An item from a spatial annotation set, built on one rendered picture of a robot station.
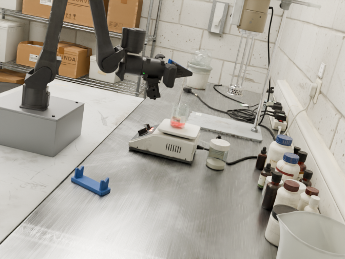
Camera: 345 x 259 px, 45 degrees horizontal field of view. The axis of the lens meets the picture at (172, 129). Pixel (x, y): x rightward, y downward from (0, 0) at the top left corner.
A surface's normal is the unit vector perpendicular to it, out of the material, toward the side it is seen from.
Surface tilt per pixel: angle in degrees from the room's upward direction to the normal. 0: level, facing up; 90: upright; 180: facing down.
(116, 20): 89
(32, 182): 0
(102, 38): 89
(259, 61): 90
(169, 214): 0
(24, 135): 90
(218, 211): 0
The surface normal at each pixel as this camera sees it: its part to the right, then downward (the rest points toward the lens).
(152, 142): -0.18, 0.28
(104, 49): 0.17, -0.17
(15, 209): 0.18, -0.93
